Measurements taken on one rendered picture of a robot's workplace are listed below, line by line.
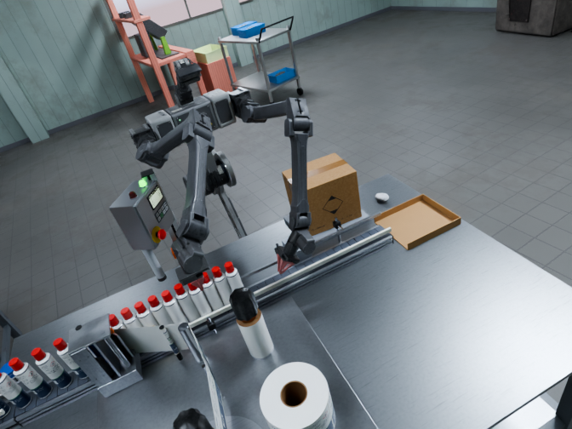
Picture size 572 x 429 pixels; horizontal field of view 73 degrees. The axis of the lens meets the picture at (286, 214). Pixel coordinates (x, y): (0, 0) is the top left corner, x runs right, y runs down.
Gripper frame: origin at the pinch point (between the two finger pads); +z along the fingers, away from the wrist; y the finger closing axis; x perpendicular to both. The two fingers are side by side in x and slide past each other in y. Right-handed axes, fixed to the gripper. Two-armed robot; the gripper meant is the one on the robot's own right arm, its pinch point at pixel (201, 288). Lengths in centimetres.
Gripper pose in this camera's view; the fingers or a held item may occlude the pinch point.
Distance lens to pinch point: 134.9
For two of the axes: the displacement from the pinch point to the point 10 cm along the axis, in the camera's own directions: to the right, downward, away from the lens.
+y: 8.8, -4.0, 2.5
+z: 2.1, 8.0, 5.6
